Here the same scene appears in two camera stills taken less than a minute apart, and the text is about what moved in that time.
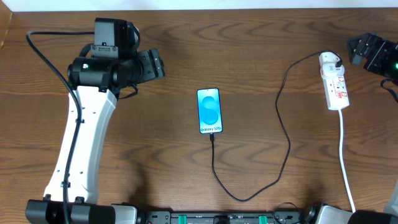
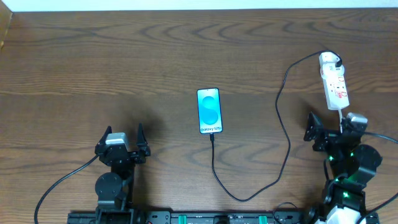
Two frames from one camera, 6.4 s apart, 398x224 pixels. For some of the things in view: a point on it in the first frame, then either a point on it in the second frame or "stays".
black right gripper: (365, 46) -> (328, 139)
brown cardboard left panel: (6, 15) stays
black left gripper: (152, 65) -> (121, 153)
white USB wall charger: (328, 60) stays
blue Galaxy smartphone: (209, 111) stays
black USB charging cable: (278, 176) stays
